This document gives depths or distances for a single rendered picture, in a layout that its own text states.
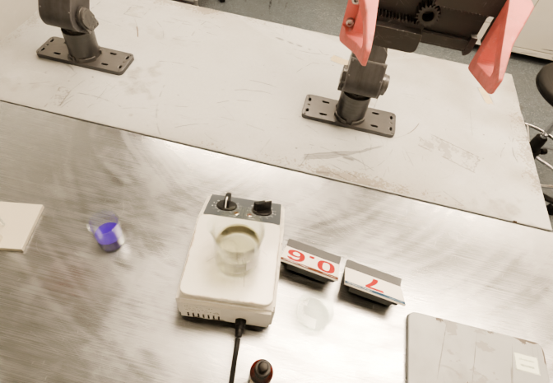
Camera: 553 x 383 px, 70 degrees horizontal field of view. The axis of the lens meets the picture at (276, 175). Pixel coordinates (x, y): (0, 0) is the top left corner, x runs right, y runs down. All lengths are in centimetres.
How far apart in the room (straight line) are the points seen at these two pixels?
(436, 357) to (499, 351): 10
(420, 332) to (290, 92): 55
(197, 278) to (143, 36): 68
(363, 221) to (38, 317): 51
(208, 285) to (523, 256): 54
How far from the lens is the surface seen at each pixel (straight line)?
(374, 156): 81
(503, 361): 69
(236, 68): 95
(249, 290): 52
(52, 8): 91
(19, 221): 73
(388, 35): 39
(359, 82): 75
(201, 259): 54
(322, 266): 62
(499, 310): 73
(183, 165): 74
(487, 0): 38
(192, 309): 56
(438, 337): 65
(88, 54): 97
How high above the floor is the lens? 147
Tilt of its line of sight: 52 degrees down
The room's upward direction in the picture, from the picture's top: 10 degrees clockwise
